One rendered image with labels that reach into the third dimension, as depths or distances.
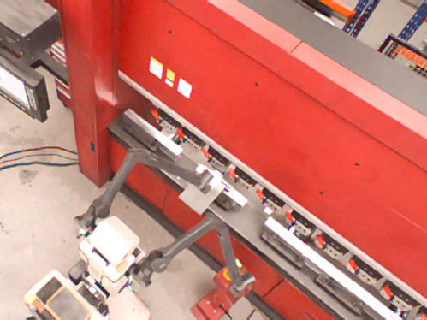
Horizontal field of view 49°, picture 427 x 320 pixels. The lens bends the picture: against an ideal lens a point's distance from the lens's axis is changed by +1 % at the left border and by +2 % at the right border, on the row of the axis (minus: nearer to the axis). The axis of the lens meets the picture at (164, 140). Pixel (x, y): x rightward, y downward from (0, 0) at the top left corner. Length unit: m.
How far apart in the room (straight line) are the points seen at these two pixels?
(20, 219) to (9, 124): 0.96
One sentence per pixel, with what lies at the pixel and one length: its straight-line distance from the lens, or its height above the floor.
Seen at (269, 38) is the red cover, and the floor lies 2.30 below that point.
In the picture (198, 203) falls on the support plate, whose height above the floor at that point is 1.00.
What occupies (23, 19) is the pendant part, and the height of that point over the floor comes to 1.95.
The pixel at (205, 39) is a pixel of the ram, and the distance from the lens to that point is 2.21.
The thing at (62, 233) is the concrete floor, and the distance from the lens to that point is 3.88.
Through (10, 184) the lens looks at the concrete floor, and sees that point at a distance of 4.13.
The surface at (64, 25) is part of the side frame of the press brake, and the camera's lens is 2.67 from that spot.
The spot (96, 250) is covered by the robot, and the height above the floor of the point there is 1.27.
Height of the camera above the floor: 3.61
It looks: 57 degrees down
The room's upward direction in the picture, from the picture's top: 11 degrees clockwise
